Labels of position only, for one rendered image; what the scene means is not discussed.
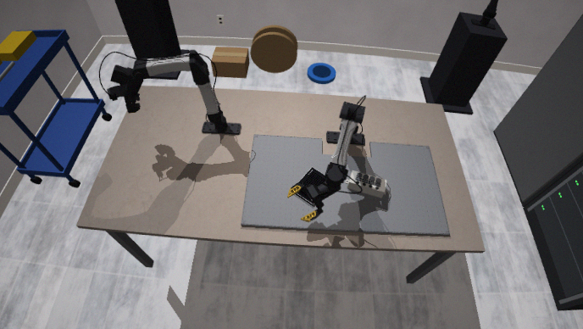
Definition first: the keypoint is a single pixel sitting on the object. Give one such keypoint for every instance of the white operator panel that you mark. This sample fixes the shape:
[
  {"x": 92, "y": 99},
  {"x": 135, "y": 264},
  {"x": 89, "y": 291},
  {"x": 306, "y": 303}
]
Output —
[{"x": 370, "y": 184}]

